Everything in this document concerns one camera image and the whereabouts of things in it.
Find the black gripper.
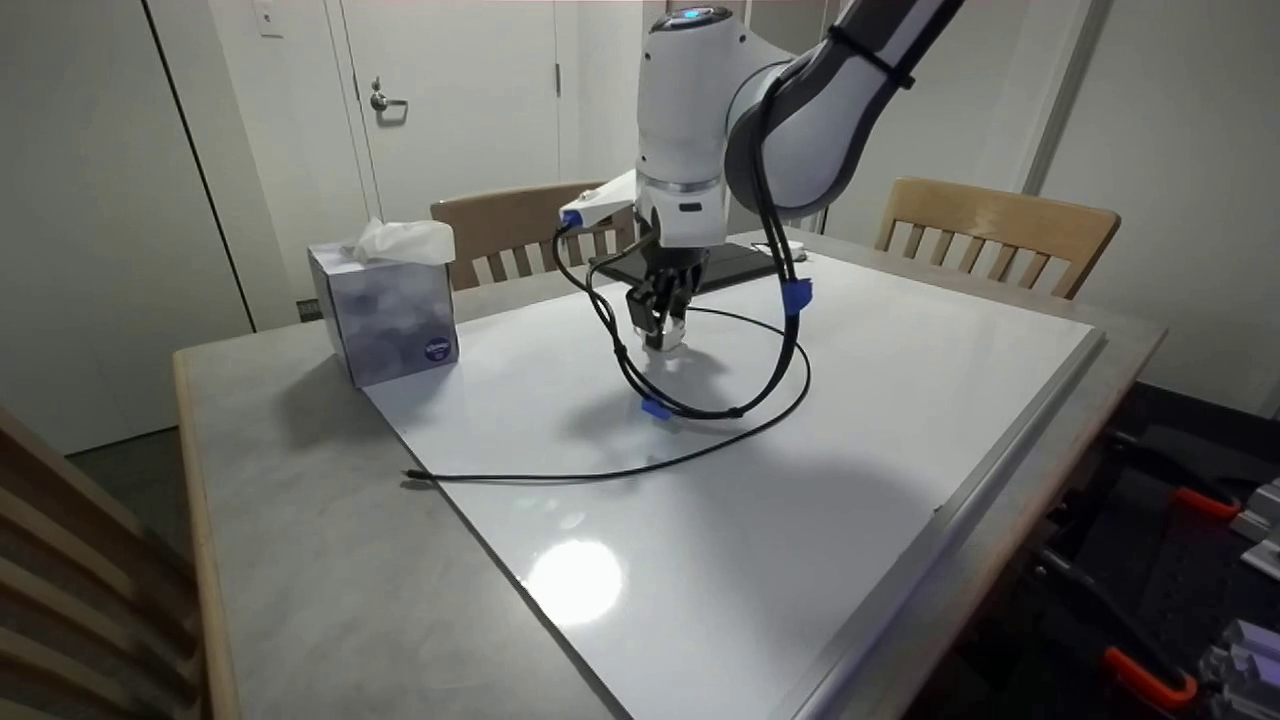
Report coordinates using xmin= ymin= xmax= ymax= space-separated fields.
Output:
xmin=627 ymin=240 xmax=703 ymax=354

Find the black charger cable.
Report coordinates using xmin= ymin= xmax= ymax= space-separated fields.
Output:
xmin=403 ymin=299 xmax=816 ymax=490

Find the brown wooden slat-back chair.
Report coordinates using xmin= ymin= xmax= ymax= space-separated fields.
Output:
xmin=429 ymin=178 xmax=640 ymax=291

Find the white board mat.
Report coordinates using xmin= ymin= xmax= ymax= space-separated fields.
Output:
xmin=361 ymin=243 xmax=1111 ymax=720

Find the purple tissue box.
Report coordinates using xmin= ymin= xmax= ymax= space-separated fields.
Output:
xmin=309 ymin=218 xmax=463 ymax=392

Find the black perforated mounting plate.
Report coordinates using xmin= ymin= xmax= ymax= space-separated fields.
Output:
xmin=1034 ymin=383 xmax=1280 ymax=720

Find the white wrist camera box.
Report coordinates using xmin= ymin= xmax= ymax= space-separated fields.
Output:
xmin=554 ymin=168 xmax=644 ymax=240

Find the silver door lever handle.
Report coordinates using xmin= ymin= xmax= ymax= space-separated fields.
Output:
xmin=363 ymin=78 xmax=411 ymax=131

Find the red handled clamp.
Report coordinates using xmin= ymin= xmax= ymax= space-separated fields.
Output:
xmin=1169 ymin=481 xmax=1246 ymax=529

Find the orange handled bar clamp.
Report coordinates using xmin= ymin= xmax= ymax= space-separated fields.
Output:
xmin=1034 ymin=545 xmax=1203 ymax=711

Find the silver aluminium rail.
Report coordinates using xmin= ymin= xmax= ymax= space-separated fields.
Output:
xmin=1195 ymin=613 xmax=1280 ymax=720

